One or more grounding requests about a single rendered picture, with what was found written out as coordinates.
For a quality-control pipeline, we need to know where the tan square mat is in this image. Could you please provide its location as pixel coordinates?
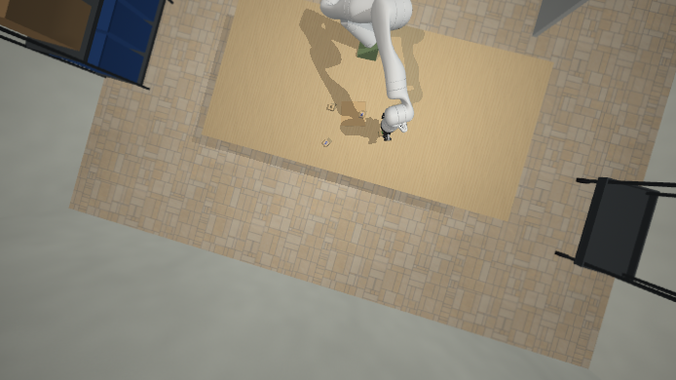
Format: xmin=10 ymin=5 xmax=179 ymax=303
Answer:
xmin=341 ymin=101 xmax=366 ymax=126

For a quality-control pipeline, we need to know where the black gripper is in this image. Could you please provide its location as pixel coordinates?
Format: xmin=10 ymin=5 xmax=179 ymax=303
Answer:
xmin=380 ymin=113 xmax=392 ymax=141

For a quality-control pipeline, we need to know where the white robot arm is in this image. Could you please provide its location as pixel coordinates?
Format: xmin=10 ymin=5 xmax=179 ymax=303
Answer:
xmin=319 ymin=0 xmax=414 ymax=133

